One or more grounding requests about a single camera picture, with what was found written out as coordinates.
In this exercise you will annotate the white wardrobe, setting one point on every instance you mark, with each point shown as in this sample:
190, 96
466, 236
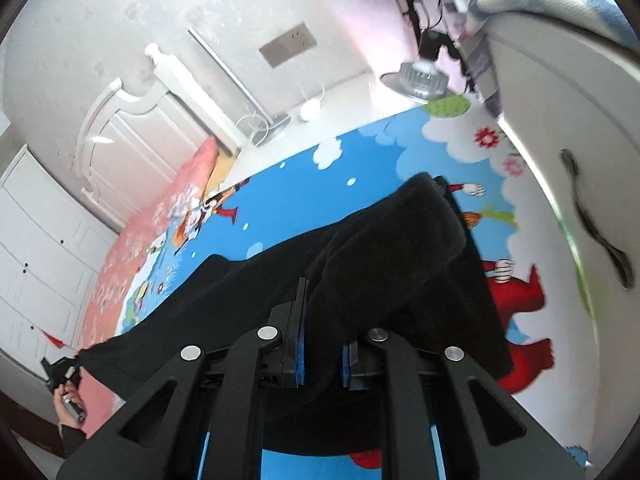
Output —
52, 251

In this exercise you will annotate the white bed headboard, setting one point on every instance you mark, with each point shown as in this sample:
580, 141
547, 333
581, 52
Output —
130, 148

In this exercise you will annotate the black pants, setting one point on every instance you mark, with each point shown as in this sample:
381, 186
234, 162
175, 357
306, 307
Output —
406, 264

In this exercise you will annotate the white charger with cable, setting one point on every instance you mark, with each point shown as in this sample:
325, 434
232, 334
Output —
260, 127

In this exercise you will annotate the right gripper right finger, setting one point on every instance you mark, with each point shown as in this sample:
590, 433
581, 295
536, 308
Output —
444, 417

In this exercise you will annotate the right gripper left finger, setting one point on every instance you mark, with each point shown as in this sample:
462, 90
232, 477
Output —
201, 416

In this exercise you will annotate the finned LED studio light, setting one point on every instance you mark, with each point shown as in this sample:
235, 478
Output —
421, 79

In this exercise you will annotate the white bedside cabinet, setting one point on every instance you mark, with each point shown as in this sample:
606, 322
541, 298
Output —
572, 101

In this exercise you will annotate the person's left hand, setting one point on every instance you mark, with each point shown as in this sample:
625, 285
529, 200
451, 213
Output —
63, 396

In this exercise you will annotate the wall power socket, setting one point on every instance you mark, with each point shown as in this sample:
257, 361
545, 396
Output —
288, 45

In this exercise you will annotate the blue cartoon bed sheet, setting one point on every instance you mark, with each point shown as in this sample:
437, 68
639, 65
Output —
528, 264

